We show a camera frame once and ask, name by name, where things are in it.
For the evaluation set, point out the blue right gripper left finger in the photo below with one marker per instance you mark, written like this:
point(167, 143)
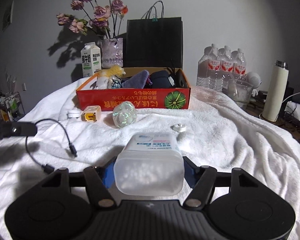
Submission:
point(98, 180)

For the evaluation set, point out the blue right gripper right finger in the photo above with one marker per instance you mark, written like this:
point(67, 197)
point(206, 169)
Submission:
point(201, 180)

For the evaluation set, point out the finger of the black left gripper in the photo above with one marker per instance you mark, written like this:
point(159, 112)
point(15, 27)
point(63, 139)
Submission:
point(17, 129)

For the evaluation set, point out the translucent white plastic jar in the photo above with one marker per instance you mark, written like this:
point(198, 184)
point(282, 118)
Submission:
point(151, 164)

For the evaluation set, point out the yellow cream cube charger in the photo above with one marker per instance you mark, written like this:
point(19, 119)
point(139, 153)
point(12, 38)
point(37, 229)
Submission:
point(91, 114)

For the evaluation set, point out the iridescent bag of balls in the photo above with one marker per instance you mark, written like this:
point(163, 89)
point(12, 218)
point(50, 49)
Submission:
point(124, 114)

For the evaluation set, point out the small white round cap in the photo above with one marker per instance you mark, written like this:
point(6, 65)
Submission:
point(179, 127)

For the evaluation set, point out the red orange cardboard box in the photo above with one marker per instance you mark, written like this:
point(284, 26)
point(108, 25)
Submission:
point(108, 99)

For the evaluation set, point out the clear glass measuring cup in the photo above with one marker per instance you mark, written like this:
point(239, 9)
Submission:
point(239, 91)

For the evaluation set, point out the yellow white plush toy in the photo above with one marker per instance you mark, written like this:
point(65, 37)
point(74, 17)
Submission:
point(104, 76)

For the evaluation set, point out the water bottle left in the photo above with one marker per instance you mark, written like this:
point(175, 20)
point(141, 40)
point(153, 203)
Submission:
point(208, 62)

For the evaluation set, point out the water bottle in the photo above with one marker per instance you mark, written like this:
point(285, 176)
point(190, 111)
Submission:
point(226, 66)
point(239, 61)
point(208, 62)

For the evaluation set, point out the dark navy plush toy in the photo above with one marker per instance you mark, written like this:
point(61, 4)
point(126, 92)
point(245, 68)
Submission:
point(161, 79)

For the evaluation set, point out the white thermos bottle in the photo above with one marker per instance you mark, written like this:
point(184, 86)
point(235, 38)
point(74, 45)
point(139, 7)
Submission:
point(276, 91)

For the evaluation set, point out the white round robot speaker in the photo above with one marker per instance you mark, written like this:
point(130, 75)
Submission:
point(253, 79)

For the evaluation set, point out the water bottle middle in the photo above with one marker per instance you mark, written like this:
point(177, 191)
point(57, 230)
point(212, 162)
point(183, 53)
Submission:
point(226, 66)

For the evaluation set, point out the white milk carton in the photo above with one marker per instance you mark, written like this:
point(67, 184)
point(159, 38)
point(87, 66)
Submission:
point(91, 59)

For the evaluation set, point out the water bottle right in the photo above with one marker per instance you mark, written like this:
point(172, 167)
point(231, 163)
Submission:
point(239, 61)

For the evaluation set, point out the purple glass vase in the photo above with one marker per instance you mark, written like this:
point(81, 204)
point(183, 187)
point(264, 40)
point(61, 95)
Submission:
point(112, 52)

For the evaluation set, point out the black paper shopping bag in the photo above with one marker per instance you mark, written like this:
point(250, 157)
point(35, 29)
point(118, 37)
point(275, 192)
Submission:
point(154, 43)

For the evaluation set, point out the dried purple pink flowers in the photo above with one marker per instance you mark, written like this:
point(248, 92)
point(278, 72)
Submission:
point(104, 21)

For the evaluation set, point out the green binder clip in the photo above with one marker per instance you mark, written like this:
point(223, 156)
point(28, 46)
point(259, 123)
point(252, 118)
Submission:
point(154, 18)

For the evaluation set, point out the wire rack with items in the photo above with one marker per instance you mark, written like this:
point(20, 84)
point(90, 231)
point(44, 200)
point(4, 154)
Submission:
point(11, 107)

